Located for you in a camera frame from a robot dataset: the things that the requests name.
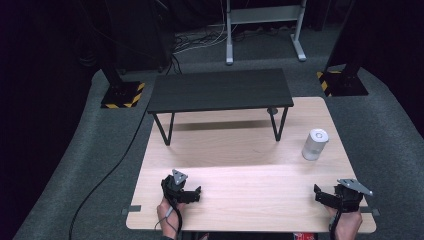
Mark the person's right hand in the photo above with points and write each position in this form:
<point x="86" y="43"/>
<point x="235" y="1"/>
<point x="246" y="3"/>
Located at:
<point x="348" y="223"/>

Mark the white metal desk frame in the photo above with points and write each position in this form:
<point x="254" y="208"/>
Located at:
<point x="263" y="15"/>

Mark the black stand with hazard tape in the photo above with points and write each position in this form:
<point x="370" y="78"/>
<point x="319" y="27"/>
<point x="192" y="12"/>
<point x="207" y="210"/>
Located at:
<point x="122" y="95"/>
<point x="343" y="83"/>

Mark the black desk shelf riser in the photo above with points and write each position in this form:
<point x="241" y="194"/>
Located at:
<point x="220" y="88"/>

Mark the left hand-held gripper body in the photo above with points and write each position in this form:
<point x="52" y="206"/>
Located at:
<point x="174" y="190"/>

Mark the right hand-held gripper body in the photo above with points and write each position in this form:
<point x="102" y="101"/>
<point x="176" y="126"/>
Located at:
<point x="348" y="196"/>

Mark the grey tape strip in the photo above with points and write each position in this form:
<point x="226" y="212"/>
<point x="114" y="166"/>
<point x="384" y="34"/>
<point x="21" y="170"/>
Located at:
<point x="131" y="209"/>
<point x="370" y="211"/>

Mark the white cylinder canister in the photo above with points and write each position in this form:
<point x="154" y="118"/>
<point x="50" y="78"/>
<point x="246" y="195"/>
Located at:
<point x="315" y="145"/>

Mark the red packet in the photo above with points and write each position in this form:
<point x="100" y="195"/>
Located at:
<point x="305" y="236"/>

